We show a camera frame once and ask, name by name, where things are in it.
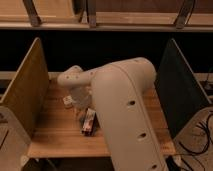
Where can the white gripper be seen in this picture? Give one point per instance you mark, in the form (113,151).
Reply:
(81,97)

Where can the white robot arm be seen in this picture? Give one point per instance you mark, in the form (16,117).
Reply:
(116,92)

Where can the left wooden divider panel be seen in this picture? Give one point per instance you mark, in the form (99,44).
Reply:
(23,98)

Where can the right dark divider panel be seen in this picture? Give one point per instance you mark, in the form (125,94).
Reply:
(181,95)

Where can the wooden shelf rail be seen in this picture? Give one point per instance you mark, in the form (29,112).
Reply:
(108,15)

